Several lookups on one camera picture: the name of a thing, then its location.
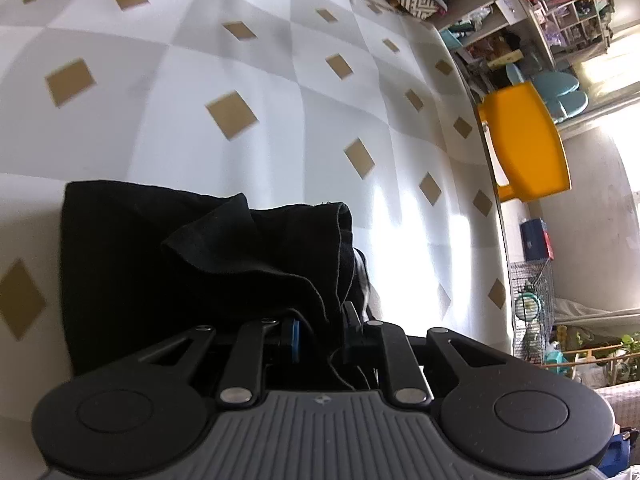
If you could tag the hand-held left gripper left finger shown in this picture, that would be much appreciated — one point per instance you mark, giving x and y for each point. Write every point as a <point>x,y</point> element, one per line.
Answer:
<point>295,341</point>

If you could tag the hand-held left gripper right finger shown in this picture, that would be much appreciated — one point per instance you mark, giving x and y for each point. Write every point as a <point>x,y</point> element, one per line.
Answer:
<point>350,330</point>

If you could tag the black t-shirt red print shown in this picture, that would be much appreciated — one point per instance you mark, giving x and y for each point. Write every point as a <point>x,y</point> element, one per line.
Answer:
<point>175,260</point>

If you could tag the blue red box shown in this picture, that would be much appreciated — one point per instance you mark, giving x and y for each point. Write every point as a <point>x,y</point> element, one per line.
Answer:
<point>536,240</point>

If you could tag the yellow chair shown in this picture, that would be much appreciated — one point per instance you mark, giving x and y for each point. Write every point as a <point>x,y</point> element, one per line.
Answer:
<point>530,145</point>

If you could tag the grey checkered tablecloth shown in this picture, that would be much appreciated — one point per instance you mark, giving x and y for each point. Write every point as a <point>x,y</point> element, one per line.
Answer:
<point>250,85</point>

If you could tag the blue bag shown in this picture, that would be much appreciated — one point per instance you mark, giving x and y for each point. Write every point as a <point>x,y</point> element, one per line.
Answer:
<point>620,455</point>

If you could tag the teal chair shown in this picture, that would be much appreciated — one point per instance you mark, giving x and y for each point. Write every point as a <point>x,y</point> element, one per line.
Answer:
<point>560,95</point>

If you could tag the white shelf unit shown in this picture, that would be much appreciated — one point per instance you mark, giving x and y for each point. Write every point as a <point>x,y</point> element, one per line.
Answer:
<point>540,10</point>

